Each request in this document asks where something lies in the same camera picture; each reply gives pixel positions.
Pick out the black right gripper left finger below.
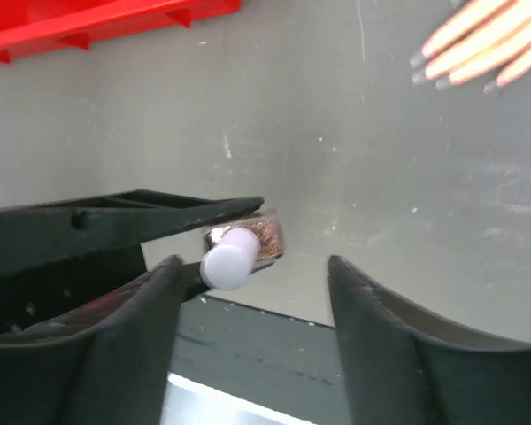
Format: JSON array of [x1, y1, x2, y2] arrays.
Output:
[[0, 256, 183, 424]]

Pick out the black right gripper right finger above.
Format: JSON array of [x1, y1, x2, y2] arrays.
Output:
[[327, 255, 531, 424]]

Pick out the nail polish bottle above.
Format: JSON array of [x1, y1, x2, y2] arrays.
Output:
[[202, 209, 285, 273]]

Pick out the white nail polish brush cap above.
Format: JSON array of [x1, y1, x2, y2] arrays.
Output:
[[200, 228, 259, 291]]

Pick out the mannequin hand with nails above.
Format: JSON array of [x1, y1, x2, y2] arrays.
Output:
[[410, 0, 531, 93]]

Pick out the red plastic tray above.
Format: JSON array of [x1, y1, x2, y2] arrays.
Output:
[[0, 0, 242, 65]]

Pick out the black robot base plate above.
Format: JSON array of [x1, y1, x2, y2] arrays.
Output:
[[171, 296, 352, 424]]

